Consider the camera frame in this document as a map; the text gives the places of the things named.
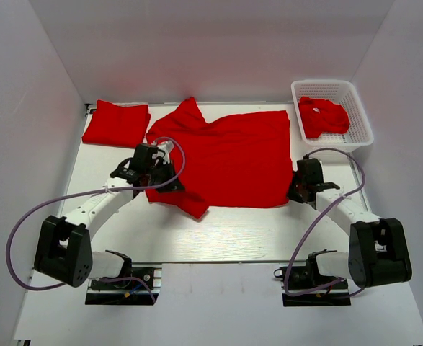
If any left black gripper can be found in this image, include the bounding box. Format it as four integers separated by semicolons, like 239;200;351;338
146;159;185;193

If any red t shirt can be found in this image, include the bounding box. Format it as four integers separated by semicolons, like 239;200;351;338
81;99;151;148
298;97;350;139
146;97;293;218

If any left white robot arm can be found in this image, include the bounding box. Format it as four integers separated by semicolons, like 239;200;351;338
34;137;183;288

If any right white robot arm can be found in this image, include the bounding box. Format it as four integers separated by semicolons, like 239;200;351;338
288;156;412;289

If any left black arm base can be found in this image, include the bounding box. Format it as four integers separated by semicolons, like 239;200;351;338
85;265;162;306

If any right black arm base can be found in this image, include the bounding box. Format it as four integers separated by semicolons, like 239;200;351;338
274;265;352;308

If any red t shirt in basket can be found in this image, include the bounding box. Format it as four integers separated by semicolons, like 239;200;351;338
298;97;350;139

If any folded red t shirt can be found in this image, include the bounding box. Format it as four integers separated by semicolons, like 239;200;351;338
81;99;151;148

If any white plastic basket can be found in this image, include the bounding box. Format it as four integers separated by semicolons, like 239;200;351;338
291;79;374;152

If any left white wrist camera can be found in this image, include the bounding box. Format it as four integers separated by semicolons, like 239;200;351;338
153;141;174;156

